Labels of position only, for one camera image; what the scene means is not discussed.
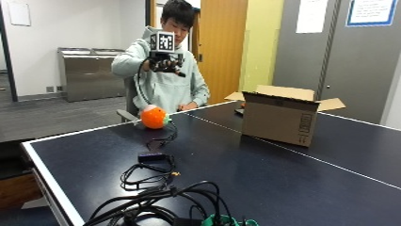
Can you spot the blue bordered poster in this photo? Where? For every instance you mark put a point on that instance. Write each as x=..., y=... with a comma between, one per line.
x=372, y=12

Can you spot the small orange object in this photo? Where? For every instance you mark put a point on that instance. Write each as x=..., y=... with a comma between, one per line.
x=242, y=104

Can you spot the open cardboard box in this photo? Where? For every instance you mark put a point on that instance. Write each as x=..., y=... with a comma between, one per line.
x=284, y=117

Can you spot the green plastic object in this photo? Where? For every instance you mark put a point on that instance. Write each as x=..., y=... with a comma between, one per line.
x=225, y=221

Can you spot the small black adapter box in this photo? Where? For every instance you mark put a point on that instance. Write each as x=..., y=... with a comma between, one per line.
x=150, y=156

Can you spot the white marker cube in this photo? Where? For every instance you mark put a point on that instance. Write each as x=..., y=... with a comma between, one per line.
x=161, y=41

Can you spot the orange soft toy ball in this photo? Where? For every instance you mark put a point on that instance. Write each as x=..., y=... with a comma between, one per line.
x=153, y=117

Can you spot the white paper sheet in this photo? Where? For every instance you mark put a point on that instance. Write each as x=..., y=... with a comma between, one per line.
x=312, y=15

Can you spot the white wall notice board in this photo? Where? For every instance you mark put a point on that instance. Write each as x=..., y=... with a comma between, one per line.
x=19, y=12

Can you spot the wooden door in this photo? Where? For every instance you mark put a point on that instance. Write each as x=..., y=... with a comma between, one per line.
x=221, y=47

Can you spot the brown wooden cabinet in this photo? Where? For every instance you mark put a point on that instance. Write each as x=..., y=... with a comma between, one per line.
x=16, y=190

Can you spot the wall power outlet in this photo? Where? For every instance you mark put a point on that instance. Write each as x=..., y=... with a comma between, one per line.
x=49, y=89
x=59, y=88

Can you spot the stainless steel bin cabinet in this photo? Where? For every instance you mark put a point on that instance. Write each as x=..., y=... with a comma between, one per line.
x=89, y=73

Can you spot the grey office chair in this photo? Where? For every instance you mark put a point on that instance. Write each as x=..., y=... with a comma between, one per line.
x=128, y=103

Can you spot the the person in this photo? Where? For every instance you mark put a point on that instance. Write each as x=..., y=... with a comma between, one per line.
x=170, y=88

